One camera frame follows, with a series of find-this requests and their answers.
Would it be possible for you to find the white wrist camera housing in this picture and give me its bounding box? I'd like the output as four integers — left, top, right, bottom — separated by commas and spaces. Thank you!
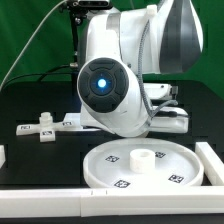
144, 83, 178, 100

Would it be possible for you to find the black cable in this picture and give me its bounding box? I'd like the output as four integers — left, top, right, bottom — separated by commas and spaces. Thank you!
0, 63, 79, 93

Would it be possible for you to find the white cross-shaped table base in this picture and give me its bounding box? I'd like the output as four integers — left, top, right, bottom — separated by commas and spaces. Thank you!
16, 112, 83, 142

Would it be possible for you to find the white round table top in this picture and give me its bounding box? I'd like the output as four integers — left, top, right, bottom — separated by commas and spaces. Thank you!
83, 138, 204, 189

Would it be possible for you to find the white cable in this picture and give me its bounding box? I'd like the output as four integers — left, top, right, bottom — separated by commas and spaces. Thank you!
0, 0, 69, 91

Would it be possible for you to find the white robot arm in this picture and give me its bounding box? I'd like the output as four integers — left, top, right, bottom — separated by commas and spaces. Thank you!
77, 0, 203, 137

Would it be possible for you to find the black camera stand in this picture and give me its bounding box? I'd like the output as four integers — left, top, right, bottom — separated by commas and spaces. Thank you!
59, 0, 112, 80

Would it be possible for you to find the white right border bar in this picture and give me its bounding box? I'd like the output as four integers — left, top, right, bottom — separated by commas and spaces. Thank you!
195, 142, 224, 186

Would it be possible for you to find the white front border bar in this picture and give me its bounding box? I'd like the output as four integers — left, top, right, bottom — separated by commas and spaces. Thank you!
0, 186, 224, 218

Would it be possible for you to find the white border bar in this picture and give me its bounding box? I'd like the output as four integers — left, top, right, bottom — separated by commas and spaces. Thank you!
195, 142, 224, 186
0, 186, 224, 218
0, 145, 6, 169

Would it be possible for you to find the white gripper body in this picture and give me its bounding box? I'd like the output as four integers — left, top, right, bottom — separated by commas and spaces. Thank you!
149, 107, 189, 133

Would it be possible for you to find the white left border bar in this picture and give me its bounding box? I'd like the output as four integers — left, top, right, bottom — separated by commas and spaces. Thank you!
0, 145, 6, 169

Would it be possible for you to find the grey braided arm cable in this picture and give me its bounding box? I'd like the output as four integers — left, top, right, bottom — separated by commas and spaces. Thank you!
137, 19, 179, 118

